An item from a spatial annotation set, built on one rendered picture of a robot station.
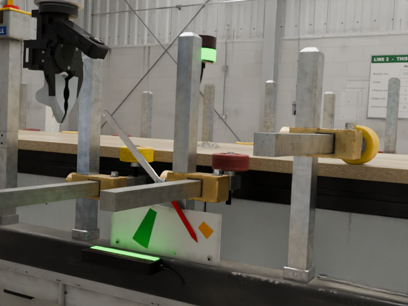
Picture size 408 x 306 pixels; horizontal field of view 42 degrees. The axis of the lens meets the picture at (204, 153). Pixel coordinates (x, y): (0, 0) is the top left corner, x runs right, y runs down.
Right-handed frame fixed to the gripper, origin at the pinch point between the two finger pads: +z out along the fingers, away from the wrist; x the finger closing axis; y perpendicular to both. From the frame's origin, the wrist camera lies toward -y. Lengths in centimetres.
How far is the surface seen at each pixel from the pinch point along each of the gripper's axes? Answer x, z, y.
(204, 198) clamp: -13.9, 14.3, -23.3
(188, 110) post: -14.7, -2.3, -18.3
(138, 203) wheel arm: 6.3, 13.3, -22.0
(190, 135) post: -15.5, 2.5, -18.7
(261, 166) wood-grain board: -32.8, 8.7, -27.0
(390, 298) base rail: -14, 27, -58
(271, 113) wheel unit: -124, -5, 6
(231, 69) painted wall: -765, -96, 328
